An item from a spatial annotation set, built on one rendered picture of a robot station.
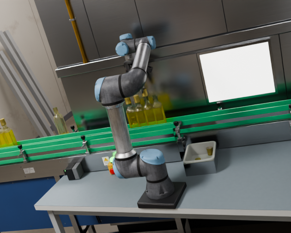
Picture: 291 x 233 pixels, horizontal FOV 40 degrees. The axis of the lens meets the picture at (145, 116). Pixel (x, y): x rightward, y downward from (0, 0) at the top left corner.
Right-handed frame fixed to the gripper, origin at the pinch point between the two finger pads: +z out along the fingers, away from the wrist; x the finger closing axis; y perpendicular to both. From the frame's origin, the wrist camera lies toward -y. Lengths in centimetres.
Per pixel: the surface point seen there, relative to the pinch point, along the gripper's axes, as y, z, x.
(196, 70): -32.4, -2.9, -12.0
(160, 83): -7.9, 1.3, -11.8
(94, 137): 38.2, 23.2, 6.7
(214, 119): -39.1, 24.1, 4.2
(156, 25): -13.8, -34.3, -14.9
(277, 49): -81, -6, -15
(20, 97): 214, 39, -188
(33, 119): 207, 69, -186
